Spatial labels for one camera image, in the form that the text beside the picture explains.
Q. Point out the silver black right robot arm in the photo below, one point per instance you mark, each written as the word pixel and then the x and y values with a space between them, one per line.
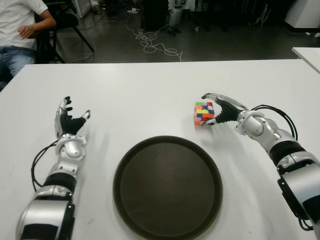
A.
pixel 302 185

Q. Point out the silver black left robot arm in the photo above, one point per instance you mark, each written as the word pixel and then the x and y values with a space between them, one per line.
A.
pixel 50 212

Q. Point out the black floor cabinet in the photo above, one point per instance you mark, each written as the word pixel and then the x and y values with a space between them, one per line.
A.
pixel 155 13

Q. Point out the black office chair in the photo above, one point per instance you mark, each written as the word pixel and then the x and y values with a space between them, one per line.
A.
pixel 65 21

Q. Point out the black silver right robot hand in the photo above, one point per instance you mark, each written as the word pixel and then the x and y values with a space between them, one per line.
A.
pixel 228 111

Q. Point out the dark brown round plate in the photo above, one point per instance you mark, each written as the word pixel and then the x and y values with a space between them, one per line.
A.
pixel 167 190

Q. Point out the white power strip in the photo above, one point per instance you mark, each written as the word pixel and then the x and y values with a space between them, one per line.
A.
pixel 133 10

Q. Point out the multicolour Rubik's cube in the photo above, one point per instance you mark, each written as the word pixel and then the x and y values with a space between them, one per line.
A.
pixel 203 113

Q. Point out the white cabinet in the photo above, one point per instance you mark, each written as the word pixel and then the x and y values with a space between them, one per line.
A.
pixel 306 12

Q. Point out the silver standing robot legs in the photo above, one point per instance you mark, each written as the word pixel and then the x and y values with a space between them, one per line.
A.
pixel 175 15

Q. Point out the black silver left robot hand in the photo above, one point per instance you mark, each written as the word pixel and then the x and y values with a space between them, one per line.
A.
pixel 67 123

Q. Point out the white side table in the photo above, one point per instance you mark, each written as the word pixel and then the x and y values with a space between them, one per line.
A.
pixel 310 56

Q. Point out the person in white shirt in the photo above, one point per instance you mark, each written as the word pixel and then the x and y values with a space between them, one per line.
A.
pixel 17 20

